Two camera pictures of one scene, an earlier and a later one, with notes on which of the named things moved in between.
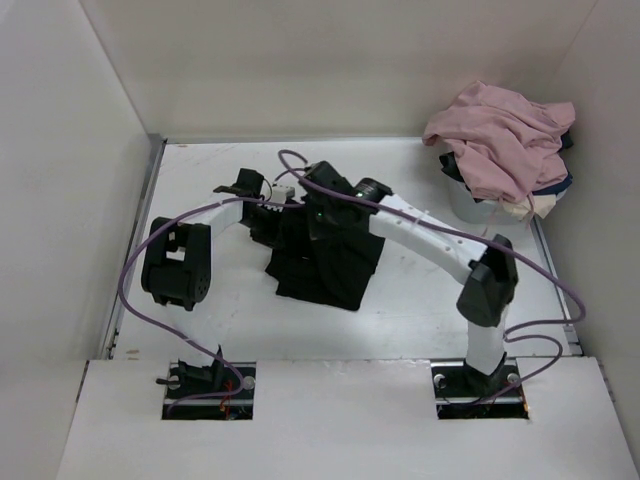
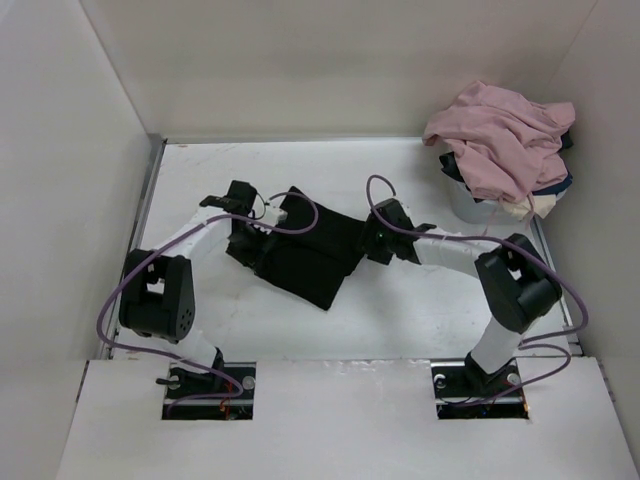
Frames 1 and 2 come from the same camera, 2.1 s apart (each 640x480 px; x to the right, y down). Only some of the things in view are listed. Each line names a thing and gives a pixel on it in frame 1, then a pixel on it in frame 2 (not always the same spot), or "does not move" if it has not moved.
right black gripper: x=319 y=231 -> x=371 y=228
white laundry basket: x=490 y=212 does not move
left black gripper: x=274 y=237 -> x=254 y=258
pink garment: x=508 y=145 does not move
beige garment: x=543 y=204 does not move
